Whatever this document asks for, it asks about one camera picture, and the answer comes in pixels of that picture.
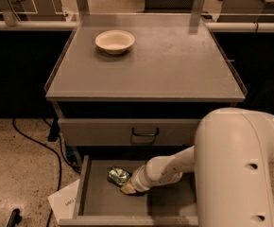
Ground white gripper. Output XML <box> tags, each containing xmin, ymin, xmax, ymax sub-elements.
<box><xmin>121</xmin><ymin>165</ymin><xmax>151</xmax><ymax>195</ymax></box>

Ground crushed green can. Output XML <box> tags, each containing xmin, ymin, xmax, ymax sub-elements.
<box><xmin>108</xmin><ymin>166</ymin><xmax>131</xmax><ymax>187</ymax></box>

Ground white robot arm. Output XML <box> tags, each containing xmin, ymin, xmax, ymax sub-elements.
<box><xmin>121</xmin><ymin>108</ymin><xmax>274</xmax><ymax>227</ymax></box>

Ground open grey middle drawer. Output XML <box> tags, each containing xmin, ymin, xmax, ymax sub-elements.
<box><xmin>60</xmin><ymin>155</ymin><xmax>198</xmax><ymax>227</ymax></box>

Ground grey upper drawer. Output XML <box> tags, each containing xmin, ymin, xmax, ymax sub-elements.
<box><xmin>59</xmin><ymin>118</ymin><xmax>199</xmax><ymax>147</ymax></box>

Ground grey drawer cabinet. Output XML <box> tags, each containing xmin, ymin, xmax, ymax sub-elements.
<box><xmin>43</xmin><ymin>13</ymin><xmax>248</xmax><ymax>227</ymax></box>

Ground white paper sheet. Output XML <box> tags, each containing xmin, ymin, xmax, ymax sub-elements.
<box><xmin>47</xmin><ymin>180</ymin><xmax>79</xmax><ymax>222</ymax></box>

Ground black object on floor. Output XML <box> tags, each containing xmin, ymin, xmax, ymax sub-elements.
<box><xmin>7</xmin><ymin>208</ymin><xmax>22</xmax><ymax>227</ymax></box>

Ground white paper bowl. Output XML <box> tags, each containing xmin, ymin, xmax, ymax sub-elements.
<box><xmin>94</xmin><ymin>30</ymin><xmax>135</xmax><ymax>55</ymax></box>

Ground black drawer handle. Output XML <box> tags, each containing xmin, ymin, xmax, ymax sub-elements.
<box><xmin>131</xmin><ymin>128</ymin><xmax>160</xmax><ymax>137</ymax></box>

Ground black cable left floor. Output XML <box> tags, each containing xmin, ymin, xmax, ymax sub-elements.
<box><xmin>11</xmin><ymin>117</ymin><xmax>82</xmax><ymax>227</ymax></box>

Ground white horizontal rail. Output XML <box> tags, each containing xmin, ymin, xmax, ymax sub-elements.
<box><xmin>0</xmin><ymin>21</ymin><xmax>274</xmax><ymax>33</ymax></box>

